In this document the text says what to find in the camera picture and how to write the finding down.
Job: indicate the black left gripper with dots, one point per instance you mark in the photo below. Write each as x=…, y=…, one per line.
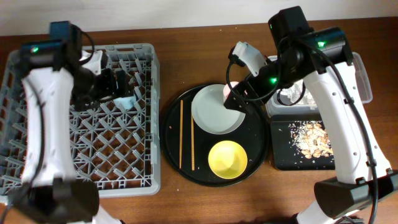
x=112, y=84

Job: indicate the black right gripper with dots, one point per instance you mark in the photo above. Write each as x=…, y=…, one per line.
x=241, y=94

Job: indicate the blue cup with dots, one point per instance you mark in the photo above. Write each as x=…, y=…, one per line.
x=125, y=103

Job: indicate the pink cup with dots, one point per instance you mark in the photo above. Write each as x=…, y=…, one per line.
x=227, y=90

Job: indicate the yellow bowl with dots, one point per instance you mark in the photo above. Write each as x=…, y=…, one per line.
x=227, y=159

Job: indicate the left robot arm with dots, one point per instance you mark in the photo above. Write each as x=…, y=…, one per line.
x=56, y=75

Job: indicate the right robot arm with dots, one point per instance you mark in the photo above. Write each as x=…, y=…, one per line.
x=323, y=60

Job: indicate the grey dishwasher rack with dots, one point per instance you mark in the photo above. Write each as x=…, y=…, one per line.
x=113, y=146

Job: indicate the black rectangular waste tray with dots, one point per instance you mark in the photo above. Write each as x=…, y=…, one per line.
x=287, y=132

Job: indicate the clear plastic bin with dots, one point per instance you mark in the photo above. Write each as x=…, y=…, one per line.
x=273, y=107

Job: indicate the white plate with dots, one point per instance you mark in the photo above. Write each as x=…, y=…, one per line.
x=209, y=113

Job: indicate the crumpled white paper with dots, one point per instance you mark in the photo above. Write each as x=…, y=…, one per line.
x=297, y=94

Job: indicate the wooden chopstick right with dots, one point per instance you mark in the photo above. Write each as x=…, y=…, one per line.
x=192, y=132

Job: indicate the wooden chopstick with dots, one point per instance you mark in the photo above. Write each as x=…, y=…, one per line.
x=181, y=134
x=192, y=132

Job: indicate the wooden chopstick left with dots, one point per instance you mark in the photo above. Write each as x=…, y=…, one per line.
x=181, y=134

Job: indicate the round black tray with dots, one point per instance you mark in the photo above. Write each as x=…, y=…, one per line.
x=253, y=135

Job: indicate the food scraps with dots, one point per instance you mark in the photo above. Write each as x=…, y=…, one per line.
x=310, y=138

